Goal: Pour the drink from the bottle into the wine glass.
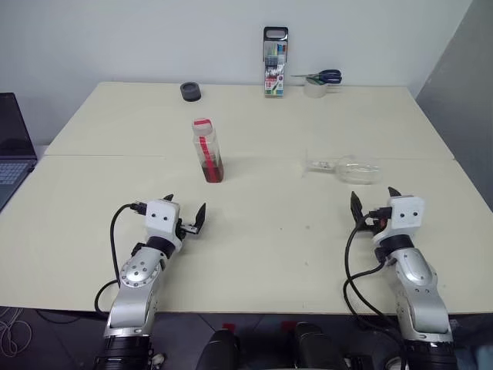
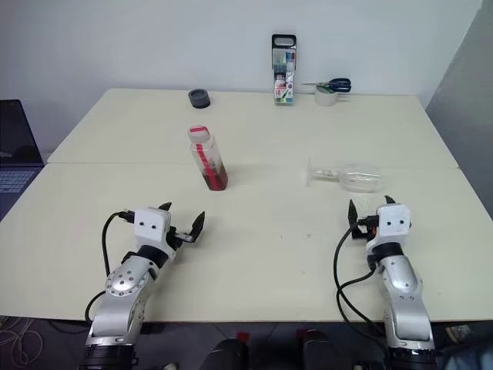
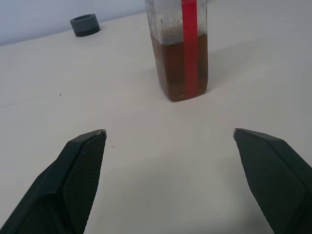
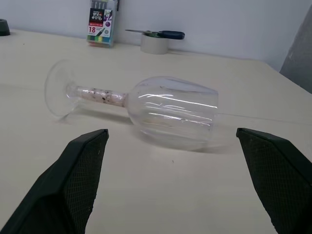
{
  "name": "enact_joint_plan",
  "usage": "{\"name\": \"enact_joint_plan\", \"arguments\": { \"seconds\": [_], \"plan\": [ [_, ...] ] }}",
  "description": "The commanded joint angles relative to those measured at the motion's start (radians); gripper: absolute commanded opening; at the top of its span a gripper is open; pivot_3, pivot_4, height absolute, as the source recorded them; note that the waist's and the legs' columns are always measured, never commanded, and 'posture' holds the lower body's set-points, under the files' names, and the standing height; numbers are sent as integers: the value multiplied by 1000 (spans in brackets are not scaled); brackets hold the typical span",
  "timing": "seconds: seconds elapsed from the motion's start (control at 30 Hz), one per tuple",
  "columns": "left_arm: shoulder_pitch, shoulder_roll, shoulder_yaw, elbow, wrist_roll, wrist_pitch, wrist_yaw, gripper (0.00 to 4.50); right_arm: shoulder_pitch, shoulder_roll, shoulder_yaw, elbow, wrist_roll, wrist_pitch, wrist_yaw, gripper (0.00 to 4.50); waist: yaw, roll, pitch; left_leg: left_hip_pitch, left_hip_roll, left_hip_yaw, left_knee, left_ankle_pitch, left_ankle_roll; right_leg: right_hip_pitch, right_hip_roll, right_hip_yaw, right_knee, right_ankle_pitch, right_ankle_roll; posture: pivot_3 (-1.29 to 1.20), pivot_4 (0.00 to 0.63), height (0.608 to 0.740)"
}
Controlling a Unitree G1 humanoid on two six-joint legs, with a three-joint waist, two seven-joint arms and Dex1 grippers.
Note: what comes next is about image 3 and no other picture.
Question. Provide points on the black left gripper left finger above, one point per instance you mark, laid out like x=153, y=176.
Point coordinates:
x=61, y=185

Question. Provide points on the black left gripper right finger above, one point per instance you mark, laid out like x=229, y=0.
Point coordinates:
x=275, y=180

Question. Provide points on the clear plastic bottle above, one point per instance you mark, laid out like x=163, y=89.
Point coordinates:
x=170, y=68

